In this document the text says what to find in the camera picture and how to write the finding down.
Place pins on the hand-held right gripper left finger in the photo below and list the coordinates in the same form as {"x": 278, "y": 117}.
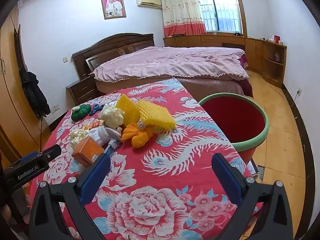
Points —
{"x": 95, "y": 177}

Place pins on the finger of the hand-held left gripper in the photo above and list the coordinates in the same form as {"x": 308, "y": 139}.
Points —
{"x": 53, "y": 152}

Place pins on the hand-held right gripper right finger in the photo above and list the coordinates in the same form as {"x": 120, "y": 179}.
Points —
{"x": 230, "y": 180}

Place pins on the blue plastic piece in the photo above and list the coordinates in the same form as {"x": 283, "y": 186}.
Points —
{"x": 112, "y": 147}

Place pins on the red bin with green rim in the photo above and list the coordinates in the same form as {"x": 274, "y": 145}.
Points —
{"x": 232, "y": 120}

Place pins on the yellow foam mesh pad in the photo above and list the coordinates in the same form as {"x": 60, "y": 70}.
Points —
{"x": 125, "y": 106}
{"x": 156, "y": 116}

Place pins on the person's left hand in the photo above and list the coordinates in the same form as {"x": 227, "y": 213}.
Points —
{"x": 26, "y": 200}

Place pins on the orange cardboard box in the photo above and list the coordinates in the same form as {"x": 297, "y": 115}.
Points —
{"x": 87, "y": 151}

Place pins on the white plastic bag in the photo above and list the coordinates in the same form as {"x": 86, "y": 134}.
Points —
{"x": 102, "y": 133}

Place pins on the green plush toy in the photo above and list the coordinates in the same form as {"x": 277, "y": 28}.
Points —
{"x": 82, "y": 112}

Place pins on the orange snack packet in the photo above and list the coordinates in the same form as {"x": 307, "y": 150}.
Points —
{"x": 94, "y": 125}

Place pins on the red floral printed tablecloth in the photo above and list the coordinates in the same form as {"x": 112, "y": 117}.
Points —
{"x": 155, "y": 170}

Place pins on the blue fidget spinner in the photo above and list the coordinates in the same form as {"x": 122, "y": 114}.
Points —
{"x": 96, "y": 109}

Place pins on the orange cloth bundle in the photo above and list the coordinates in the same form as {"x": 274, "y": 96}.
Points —
{"x": 140, "y": 136}

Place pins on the black jacket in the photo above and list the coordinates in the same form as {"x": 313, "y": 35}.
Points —
{"x": 33, "y": 92}

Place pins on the dark wooden nightstand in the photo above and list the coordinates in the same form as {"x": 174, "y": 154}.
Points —
{"x": 82, "y": 90}

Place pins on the light wooden wardrobe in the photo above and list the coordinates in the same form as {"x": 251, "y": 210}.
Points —
{"x": 12, "y": 92}

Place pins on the brown bed sheet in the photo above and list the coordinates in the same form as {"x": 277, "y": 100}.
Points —
{"x": 215, "y": 86}

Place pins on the dark wooden bed headboard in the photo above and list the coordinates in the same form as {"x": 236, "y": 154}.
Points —
{"x": 112, "y": 47}

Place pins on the bed with pink cover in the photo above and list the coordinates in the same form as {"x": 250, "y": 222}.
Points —
{"x": 170, "y": 62}

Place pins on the small red box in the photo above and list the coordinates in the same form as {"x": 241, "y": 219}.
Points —
{"x": 277, "y": 39}

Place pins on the barred window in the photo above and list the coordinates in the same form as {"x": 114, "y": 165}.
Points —
{"x": 222, "y": 10}

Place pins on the cream and red curtain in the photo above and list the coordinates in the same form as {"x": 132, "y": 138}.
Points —
{"x": 182, "y": 12}

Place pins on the white air conditioner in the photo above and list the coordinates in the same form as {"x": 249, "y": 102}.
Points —
{"x": 148, "y": 2}

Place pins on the white wall socket with plug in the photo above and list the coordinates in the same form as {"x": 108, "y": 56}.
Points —
{"x": 298, "y": 91}

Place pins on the long wooden wall cabinet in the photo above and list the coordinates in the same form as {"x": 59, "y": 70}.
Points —
{"x": 255, "y": 52}

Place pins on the framed wall photo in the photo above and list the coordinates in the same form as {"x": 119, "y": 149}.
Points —
{"x": 112, "y": 7}

